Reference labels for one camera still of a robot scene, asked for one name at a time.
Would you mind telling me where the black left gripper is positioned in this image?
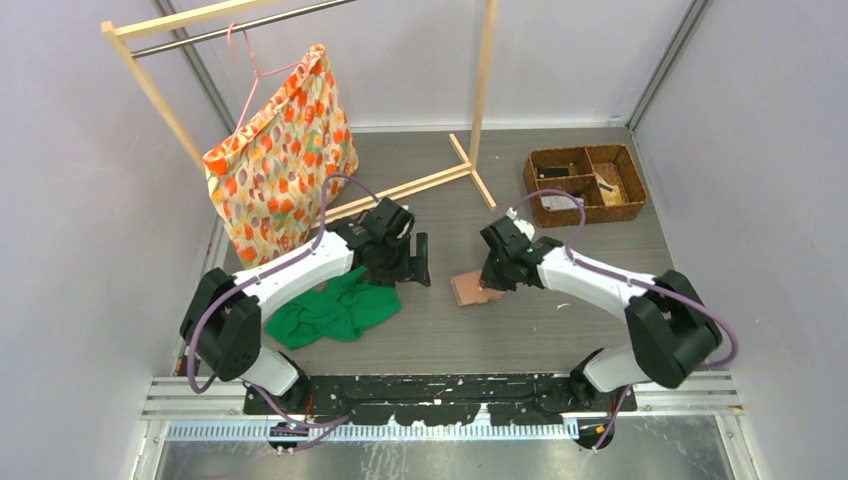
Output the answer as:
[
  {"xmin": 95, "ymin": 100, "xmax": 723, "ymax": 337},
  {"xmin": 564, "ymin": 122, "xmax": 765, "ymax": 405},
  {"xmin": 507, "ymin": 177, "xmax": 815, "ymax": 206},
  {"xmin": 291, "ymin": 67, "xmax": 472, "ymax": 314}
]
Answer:
[{"xmin": 370, "ymin": 232, "xmax": 429, "ymax": 288}]

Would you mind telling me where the pink leather card holder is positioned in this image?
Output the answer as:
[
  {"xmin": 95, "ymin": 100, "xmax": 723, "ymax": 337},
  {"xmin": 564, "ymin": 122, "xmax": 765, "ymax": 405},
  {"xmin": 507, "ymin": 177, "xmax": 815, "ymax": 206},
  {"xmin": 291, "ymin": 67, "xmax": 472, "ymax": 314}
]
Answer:
[{"xmin": 451, "ymin": 270, "xmax": 506, "ymax": 307}]

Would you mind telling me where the woven wicker divided basket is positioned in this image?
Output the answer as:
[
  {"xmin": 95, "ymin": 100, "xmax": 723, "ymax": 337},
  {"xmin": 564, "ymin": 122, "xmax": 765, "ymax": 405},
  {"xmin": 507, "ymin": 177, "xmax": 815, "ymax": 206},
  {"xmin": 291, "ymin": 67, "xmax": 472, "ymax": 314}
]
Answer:
[{"xmin": 523, "ymin": 144, "xmax": 647, "ymax": 228}]

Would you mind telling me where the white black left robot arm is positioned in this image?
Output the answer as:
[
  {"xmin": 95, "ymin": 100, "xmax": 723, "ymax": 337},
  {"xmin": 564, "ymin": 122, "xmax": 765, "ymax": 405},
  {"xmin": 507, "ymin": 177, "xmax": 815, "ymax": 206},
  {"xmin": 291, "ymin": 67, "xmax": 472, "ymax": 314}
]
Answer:
[{"xmin": 179, "ymin": 198, "xmax": 431, "ymax": 414}]

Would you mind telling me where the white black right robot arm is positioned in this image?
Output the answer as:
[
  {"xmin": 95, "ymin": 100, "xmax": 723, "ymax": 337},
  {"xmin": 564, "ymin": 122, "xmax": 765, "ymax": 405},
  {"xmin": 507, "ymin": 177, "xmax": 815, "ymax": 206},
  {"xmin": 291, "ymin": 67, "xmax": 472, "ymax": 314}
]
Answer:
[{"xmin": 480, "ymin": 216, "xmax": 724, "ymax": 411}]

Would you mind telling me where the white card in basket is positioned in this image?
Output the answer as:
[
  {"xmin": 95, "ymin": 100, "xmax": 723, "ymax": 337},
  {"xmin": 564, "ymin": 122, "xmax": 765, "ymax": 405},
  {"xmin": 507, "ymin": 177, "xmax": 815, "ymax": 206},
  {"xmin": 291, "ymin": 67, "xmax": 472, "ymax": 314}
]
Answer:
[{"xmin": 541, "ymin": 195, "xmax": 584, "ymax": 212}]

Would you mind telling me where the black card in basket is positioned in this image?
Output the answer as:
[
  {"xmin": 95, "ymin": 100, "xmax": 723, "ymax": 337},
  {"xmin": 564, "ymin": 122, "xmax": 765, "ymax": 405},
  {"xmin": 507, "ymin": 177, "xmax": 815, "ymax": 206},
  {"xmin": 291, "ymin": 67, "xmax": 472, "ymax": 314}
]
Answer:
[{"xmin": 536, "ymin": 166, "xmax": 571, "ymax": 179}]

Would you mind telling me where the tan card in basket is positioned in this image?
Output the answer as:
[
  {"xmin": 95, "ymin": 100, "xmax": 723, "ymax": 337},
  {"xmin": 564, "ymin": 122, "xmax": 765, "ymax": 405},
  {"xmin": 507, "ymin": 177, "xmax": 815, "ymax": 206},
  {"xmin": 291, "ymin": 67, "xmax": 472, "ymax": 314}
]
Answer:
[{"xmin": 594, "ymin": 172, "xmax": 625, "ymax": 206}]

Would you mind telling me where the green cloth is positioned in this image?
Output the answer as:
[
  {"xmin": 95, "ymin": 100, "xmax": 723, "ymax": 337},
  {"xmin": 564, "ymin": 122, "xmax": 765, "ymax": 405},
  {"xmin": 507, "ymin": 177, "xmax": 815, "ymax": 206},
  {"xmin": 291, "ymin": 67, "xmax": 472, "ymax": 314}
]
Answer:
[{"xmin": 265, "ymin": 267, "xmax": 402, "ymax": 350}]

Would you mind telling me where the wooden clothes rack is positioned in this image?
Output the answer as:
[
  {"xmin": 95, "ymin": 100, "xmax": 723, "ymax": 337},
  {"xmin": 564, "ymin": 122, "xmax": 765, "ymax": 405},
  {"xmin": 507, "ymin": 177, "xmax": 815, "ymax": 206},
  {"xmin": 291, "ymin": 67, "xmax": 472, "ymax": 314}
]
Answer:
[{"xmin": 101, "ymin": 1, "xmax": 497, "ymax": 225}]

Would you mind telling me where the floral orange tote bag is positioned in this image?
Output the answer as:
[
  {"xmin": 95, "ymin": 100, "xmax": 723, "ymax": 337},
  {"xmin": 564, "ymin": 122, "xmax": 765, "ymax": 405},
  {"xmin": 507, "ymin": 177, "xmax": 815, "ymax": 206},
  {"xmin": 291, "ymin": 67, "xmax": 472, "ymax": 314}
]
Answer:
[{"xmin": 202, "ymin": 44, "xmax": 359, "ymax": 268}]

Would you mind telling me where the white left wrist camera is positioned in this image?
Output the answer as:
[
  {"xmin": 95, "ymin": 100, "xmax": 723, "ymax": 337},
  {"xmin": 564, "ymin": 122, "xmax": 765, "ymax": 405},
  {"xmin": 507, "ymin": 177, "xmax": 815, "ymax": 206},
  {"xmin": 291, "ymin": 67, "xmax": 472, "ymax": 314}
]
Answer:
[{"xmin": 388, "ymin": 205, "xmax": 415, "ymax": 240}]

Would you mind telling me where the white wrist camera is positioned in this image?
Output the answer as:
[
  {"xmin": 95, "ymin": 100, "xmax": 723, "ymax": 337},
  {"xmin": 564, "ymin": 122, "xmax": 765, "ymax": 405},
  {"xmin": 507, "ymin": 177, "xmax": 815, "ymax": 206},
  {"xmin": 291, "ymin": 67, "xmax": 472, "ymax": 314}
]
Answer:
[
  {"xmin": 505, "ymin": 208, "xmax": 536, "ymax": 242},
  {"xmin": 388, "ymin": 205, "xmax": 415, "ymax": 240}
]

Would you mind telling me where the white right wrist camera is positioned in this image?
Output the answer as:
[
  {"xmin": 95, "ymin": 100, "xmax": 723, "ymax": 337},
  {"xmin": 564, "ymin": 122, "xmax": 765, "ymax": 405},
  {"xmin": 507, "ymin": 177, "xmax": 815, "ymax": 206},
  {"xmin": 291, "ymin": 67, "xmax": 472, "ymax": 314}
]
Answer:
[{"xmin": 505, "ymin": 208, "xmax": 536, "ymax": 242}]

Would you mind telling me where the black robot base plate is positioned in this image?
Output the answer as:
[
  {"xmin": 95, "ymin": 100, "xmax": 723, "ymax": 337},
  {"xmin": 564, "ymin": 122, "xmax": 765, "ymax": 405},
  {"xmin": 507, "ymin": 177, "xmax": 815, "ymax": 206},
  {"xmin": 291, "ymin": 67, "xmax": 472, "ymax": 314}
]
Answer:
[{"xmin": 274, "ymin": 373, "xmax": 624, "ymax": 427}]

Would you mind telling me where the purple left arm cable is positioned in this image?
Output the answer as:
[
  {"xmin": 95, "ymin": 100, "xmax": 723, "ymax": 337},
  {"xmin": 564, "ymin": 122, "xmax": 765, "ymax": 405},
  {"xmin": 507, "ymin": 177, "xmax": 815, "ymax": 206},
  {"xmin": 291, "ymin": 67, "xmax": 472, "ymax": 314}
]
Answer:
[{"xmin": 186, "ymin": 173, "xmax": 382, "ymax": 452}]

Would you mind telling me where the aluminium frame rail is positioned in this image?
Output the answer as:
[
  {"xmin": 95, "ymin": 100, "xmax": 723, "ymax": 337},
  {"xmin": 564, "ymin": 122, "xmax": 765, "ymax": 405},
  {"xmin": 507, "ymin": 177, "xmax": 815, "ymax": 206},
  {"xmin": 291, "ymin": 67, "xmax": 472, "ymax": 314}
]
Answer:
[{"xmin": 141, "ymin": 377, "xmax": 744, "ymax": 442}]

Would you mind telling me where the pink wire hanger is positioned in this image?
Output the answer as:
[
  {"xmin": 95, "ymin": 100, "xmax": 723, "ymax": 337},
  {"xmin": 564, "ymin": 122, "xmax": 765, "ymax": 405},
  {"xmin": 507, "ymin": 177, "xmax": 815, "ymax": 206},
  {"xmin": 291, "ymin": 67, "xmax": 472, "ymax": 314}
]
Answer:
[{"xmin": 227, "ymin": 22, "xmax": 306, "ymax": 137}]

